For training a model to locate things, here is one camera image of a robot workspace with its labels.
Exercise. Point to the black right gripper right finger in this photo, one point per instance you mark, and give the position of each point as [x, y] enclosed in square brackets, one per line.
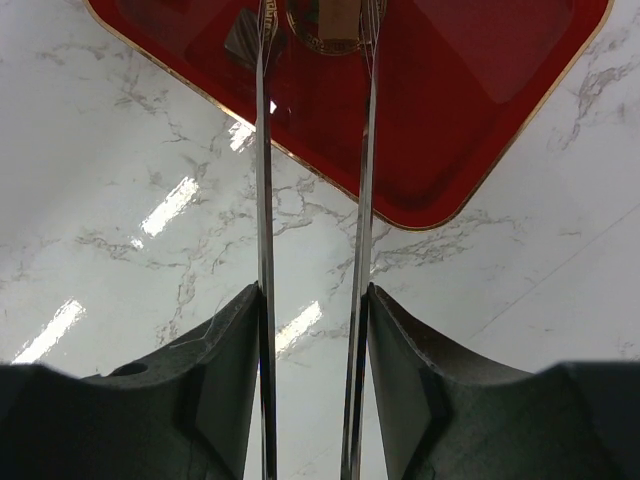
[446, 412]

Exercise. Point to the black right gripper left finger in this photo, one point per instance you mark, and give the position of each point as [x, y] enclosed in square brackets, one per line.
[181, 412]

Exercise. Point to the metal tongs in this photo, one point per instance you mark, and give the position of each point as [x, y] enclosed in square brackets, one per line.
[369, 29]

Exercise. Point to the brown rectangular chocolate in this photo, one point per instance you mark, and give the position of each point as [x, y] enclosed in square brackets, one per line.
[339, 19]

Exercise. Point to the dark square chocolate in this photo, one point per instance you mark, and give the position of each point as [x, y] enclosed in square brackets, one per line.
[251, 36]

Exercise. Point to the red lacquer tray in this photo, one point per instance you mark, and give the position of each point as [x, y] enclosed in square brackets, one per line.
[458, 81]

